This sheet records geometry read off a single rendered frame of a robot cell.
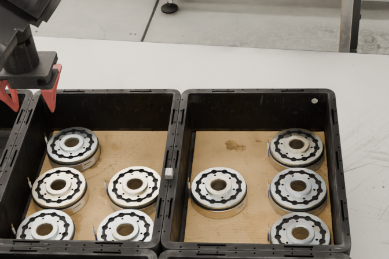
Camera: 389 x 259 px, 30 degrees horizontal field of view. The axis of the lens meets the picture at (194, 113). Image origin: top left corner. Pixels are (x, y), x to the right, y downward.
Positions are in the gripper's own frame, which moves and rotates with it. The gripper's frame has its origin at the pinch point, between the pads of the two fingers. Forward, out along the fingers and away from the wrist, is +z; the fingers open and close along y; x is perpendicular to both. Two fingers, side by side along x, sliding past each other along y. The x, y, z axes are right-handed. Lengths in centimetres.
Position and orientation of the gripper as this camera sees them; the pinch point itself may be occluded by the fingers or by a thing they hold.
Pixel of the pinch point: (34, 106)
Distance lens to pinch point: 124.9
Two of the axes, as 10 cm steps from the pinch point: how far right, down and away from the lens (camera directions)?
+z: 0.8, 7.4, 6.7
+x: 1.0, -6.7, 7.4
